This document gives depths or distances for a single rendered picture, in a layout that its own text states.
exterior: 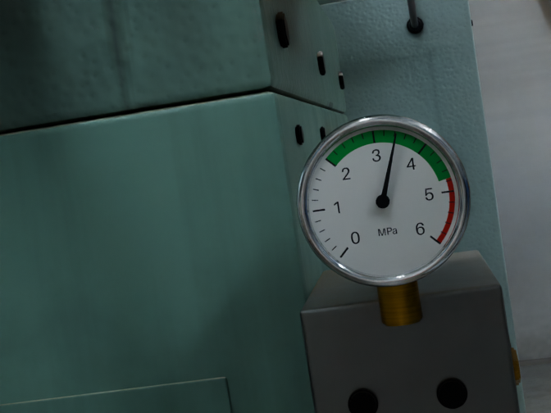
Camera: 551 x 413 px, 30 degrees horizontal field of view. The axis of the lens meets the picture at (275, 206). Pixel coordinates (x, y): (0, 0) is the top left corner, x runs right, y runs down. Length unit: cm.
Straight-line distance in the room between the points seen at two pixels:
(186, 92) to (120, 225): 7
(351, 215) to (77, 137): 14
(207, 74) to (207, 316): 10
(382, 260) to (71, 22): 18
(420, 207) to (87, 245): 16
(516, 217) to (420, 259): 251
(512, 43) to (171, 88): 246
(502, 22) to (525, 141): 33
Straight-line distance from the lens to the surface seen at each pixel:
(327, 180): 38
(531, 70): 288
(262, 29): 45
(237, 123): 44
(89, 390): 47
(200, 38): 45
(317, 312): 41
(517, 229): 289
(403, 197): 38
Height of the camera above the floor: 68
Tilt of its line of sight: 3 degrees down
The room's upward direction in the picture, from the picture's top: 9 degrees counter-clockwise
